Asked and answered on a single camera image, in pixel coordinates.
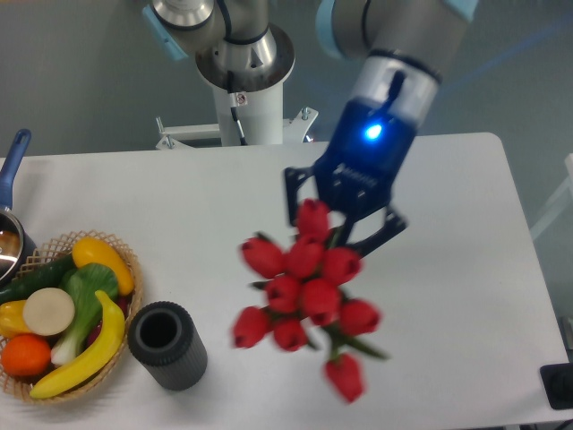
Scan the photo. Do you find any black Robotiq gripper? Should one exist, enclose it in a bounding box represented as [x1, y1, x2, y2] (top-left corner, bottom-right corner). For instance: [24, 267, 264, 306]
[283, 98, 417, 258]

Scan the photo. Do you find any red tulip bouquet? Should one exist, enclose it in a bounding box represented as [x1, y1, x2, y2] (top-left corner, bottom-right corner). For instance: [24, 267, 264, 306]
[231, 199, 386, 403]

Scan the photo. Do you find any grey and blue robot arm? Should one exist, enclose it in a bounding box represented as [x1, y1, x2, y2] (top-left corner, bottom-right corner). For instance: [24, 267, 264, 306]
[142, 1, 478, 256]

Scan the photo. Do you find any dark grey ribbed vase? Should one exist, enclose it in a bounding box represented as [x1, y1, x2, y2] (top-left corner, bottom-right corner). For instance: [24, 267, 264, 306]
[127, 301, 208, 391]

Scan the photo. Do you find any red fruit in basket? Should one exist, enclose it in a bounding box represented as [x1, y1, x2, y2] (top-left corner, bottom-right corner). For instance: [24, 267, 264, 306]
[85, 297, 131, 348]

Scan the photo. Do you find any yellow lemon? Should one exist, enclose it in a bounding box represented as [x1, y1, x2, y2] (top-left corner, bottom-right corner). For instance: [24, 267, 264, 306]
[72, 236, 134, 297]

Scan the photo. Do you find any yellow banana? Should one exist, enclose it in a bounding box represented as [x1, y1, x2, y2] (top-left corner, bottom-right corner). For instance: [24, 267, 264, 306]
[30, 290, 125, 400]

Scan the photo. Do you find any green bok choy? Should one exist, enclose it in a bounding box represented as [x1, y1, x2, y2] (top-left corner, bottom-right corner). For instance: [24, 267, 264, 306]
[51, 263, 118, 367]

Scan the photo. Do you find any black device at table edge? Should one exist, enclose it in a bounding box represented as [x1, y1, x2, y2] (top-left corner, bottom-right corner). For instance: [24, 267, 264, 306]
[540, 363, 573, 410]

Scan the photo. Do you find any woven wicker basket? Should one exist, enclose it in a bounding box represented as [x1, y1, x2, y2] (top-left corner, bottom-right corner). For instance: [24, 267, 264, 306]
[1, 230, 142, 404]

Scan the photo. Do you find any green cucumber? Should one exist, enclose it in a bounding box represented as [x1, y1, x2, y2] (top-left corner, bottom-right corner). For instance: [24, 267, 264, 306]
[1, 254, 76, 304]

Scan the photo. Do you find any beige round disc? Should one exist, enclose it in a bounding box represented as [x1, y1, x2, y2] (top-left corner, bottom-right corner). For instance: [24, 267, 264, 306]
[22, 288, 75, 336]

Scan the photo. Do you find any yellow bell pepper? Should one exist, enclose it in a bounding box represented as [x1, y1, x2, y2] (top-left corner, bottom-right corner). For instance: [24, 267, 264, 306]
[0, 300, 31, 339]

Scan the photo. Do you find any orange fruit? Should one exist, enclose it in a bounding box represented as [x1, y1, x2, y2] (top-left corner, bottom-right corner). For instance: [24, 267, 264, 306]
[1, 334, 51, 376]

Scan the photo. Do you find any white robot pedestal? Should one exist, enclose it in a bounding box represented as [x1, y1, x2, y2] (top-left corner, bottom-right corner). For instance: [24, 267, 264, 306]
[154, 21, 320, 151]

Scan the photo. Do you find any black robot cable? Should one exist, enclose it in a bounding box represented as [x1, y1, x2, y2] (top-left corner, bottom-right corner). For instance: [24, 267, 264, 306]
[226, 70, 249, 147]

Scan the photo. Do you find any white frame at right edge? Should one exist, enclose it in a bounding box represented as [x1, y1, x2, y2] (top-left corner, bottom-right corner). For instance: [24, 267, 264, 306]
[530, 153, 572, 241]

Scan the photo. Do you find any blue handled saucepan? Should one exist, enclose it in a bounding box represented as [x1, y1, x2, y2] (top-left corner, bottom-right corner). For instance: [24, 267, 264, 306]
[1, 129, 36, 287]

